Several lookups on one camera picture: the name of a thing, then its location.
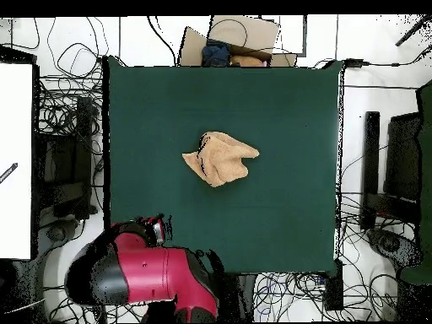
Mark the brown cardboard box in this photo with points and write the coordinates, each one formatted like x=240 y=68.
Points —
x=243 y=32

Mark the orange garment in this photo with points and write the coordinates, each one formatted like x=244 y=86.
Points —
x=246 y=61

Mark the tan terry towel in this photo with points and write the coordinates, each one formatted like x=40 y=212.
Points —
x=222 y=158

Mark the black upright bar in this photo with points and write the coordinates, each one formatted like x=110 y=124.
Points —
x=372 y=152

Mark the black power adapter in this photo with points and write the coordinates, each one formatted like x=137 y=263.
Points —
x=353 y=62

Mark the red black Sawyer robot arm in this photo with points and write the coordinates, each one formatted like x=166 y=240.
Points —
x=152 y=270

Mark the black equipment stand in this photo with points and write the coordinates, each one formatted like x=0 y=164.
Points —
x=84 y=152

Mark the black monitor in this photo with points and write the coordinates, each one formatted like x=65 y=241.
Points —
x=403 y=155

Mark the black marker pen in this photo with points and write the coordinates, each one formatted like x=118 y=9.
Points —
x=9 y=172

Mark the green chair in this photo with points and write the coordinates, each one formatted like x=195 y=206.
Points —
x=426 y=168

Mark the black tripod leg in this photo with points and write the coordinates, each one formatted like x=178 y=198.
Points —
x=413 y=32

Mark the dark green table cloth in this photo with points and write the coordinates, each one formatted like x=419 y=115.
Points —
x=236 y=98

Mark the black power strip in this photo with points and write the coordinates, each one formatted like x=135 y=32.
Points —
x=334 y=287

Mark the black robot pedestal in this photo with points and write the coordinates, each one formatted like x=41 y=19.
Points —
x=233 y=297

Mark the dark blue garment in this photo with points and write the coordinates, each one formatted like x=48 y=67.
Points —
x=216 y=54

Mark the white board with black frame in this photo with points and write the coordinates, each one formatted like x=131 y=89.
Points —
x=15 y=152

